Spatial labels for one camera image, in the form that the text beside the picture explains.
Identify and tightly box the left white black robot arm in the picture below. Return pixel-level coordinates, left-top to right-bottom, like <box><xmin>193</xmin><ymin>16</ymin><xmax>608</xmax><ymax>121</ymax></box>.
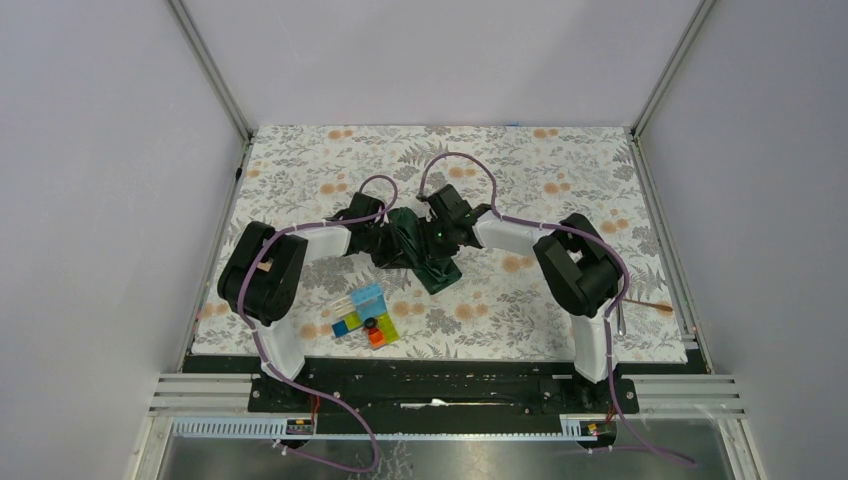
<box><xmin>217</xmin><ymin>193</ymin><xmax>394</xmax><ymax>411</ymax></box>

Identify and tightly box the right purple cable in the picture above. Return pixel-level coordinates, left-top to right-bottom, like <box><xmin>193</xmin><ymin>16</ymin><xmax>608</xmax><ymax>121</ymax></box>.
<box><xmin>417</xmin><ymin>152</ymin><xmax>698</xmax><ymax>468</ymax></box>

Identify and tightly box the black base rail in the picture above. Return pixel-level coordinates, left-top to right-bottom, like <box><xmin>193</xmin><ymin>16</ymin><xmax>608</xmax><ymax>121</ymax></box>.
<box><xmin>182</xmin><ymin>355</ymin><xmax>715</xmax><ymax>437</ymax></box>

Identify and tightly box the right aluminium frame post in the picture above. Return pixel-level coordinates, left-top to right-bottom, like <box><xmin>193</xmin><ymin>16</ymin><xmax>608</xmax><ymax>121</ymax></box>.
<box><xmin>630</xmin><ymin>0</ymin><xmax>718</xmax><ymax>139</ymax></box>

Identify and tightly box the purple cable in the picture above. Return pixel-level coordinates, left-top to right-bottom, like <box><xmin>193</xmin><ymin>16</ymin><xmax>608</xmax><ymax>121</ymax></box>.
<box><xmin>235</xmin><ymin>174</ymin><xmax>399</xmax><ymax>473</ymax></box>
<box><xmin>417</xmin><ymin>152</ymin><xmax>698</xmax><ymax>468</ymax></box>

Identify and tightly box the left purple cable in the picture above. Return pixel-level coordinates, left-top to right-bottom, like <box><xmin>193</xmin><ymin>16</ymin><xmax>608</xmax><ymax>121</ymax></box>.
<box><xmin>235</xmin><ymin>174</ymin><xmax>399</xmax><ymax>473</ymax></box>

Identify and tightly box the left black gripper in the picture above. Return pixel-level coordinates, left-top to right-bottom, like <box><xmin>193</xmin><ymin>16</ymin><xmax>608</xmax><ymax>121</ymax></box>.
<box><xmin>364</xmin><ymin>219</ymin><xmax>413</xmax><ymax>269</ymax></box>

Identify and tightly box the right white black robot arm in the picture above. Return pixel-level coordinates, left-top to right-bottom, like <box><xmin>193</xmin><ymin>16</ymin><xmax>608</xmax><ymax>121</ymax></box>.
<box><xmin>417</xmin><ymin>185</ymin><xmax>629</xmax><ymax>412</ymax></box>

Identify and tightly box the copper spoon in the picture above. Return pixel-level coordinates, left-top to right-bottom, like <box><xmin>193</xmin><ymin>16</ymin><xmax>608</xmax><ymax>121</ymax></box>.
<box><xmin>625</xmin><ymin>299</ymin><xmax>674</xmax><ymax>313</ymax></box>

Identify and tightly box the dark green cloth napkin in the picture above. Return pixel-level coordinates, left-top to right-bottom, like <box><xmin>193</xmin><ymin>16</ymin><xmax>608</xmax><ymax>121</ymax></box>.
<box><xmin>382</xmin><ymin>207</ymin><xmax>462</xmax><ymax>295</ymax></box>

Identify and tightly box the floral patterned table mat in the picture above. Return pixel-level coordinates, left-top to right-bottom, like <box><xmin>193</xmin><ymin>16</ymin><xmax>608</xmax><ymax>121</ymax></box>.
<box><xmin>218</xmin><ymin>125</ymin><xmax>686</xmax><ymax>363</ymax></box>

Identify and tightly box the left aluminium frame post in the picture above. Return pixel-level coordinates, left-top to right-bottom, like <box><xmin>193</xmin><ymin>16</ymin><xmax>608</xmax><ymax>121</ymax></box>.
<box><xmin>165</xmin><ymin>0</ymin><xmax>253</xmax><ymax>142</ymax></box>

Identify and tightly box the aluminium frame post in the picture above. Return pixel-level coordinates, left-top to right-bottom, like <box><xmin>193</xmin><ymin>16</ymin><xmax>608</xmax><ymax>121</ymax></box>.
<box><xmin>165</xmin><ymin>0</ymin><xmax>253</xmax><ymax>142</ymax></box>
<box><xmin>630</xmin><ymin>0</ymin><xmax>718</xmax><ymax>139</ymax></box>

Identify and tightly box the colourful toy brick assembly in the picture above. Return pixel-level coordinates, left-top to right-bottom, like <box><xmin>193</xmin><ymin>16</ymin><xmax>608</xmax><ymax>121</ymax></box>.
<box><xmin>329</xmin><ymin>283</ymin><xmax>400</xmax><ymax>350</ymax></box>

